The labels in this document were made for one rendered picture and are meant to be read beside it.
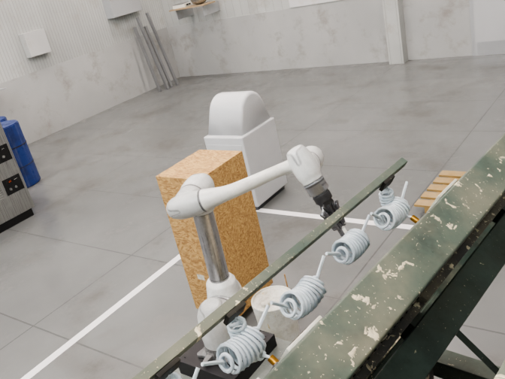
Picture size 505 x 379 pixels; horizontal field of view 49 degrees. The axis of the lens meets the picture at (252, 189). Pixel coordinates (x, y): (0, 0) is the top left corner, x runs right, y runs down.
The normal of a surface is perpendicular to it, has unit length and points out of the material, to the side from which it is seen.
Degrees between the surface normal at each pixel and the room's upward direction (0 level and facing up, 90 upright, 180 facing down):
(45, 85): 90
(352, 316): 34
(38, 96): 90
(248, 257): 90
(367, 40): 90
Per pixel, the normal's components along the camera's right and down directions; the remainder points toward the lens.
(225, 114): -0.59, 0.11
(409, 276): 0.23, -0.68
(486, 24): -0.56, 0.44
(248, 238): 0.80, 0.07
